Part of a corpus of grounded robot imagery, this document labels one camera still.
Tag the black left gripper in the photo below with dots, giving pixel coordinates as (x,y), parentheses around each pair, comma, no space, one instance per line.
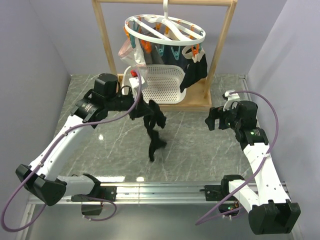
(140,109)

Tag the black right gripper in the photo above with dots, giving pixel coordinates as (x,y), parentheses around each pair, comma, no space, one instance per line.
(215,113)

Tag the black boxer underwear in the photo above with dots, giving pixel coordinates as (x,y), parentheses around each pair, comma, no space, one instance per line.
(150,121)

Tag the white round clip hanger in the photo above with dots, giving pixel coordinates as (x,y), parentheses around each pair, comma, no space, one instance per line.
(163,30)

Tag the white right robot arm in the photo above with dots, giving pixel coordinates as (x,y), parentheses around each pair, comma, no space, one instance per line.
(270,209)

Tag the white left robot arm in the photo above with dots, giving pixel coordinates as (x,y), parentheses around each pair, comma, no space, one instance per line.
(42,176)

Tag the pink white hanging underwear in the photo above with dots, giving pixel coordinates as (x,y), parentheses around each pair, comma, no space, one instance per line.
(134,58)

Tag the black hanging underwear white band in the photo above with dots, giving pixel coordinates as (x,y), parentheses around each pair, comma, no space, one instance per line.
(195,69)

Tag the grey striped hanging underwear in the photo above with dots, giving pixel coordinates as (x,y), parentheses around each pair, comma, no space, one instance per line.
(151,54)

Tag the navy hanging underwear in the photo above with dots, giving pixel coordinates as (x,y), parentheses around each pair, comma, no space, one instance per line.
(172,55)

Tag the white perforated plastic basket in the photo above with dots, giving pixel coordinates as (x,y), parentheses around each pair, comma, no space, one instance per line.
(163,83)

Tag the wooden hanger rack frame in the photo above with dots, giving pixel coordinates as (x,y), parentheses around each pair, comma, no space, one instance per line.
(198,96)

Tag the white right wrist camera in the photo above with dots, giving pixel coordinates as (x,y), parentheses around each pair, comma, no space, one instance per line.
(231,97)

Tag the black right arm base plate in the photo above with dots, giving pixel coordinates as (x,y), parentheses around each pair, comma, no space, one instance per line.
(212,192)

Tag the aluminium mounting rail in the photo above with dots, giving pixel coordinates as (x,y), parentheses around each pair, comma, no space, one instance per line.
(149,193)

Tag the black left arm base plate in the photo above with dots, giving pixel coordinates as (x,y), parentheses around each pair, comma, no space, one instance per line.
(105,193)

